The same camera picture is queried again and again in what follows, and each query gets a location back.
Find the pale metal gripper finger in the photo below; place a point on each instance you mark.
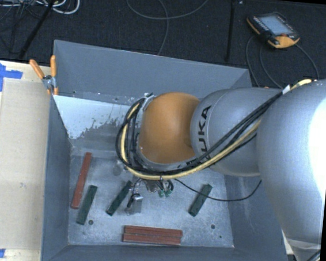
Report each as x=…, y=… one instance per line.
x=118, y=168
x=136, y=206

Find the dark green flat block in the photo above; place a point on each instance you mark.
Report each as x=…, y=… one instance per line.
x=119, y=199
x=200, y=200
x=86, y=205

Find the grey metal bin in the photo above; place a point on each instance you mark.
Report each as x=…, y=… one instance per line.
x=154, y=213

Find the red-brown flat block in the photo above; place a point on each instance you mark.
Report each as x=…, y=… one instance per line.
x=153, y=231
x=152, y=239
x=81, y=180

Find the pale flat board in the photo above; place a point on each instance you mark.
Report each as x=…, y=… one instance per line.
x=17, y=164

